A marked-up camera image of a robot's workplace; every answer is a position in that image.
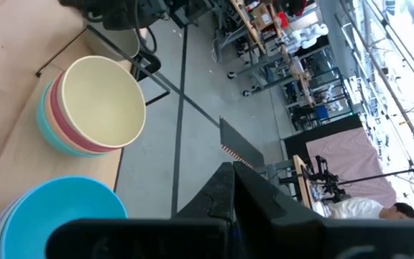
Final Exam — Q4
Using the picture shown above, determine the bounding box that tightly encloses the white robot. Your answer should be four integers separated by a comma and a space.
291, 23, 330, 50

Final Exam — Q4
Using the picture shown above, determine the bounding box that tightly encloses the person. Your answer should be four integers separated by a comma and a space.
314, 196, 414, 220

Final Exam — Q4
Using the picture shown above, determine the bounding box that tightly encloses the pale grey round bin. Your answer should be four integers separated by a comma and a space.
83, 19, 142, 61

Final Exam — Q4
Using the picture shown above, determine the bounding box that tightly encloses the brown cardboard box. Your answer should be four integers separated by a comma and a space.
252, 3, 282, 30

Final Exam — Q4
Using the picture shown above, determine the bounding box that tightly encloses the black wire dish rack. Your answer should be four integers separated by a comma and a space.
0, 24, 171, 259

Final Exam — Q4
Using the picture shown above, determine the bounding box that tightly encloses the pale pink fabric panel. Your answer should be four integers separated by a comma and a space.
305, 126, 397, 208

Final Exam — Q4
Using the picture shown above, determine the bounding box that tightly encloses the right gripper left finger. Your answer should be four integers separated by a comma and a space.
45, 161, 235, 259

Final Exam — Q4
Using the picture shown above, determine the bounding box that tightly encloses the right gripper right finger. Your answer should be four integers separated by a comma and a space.
233, 160, 414, 259

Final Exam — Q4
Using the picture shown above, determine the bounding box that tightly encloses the red bowl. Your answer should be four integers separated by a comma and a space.
50, 71, 125, 154

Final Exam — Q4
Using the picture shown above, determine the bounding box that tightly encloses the blue bowl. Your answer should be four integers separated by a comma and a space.
0, 175, 128, 259

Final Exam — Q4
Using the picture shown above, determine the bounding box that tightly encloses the long wooden workbench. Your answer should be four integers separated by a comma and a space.
230, 0, 318, 109

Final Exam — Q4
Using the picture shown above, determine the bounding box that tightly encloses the orange bowl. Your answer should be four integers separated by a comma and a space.
43, 77, 114, 155

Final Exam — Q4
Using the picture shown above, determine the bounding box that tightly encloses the office desk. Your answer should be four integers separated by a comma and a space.
264, 154, 314, 210

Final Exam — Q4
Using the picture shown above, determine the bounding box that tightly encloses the turquoise bowl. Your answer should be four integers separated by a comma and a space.
35, 81, 107, 158

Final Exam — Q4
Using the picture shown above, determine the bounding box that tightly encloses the yellow bowl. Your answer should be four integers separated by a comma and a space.
56, 55, 147, 148

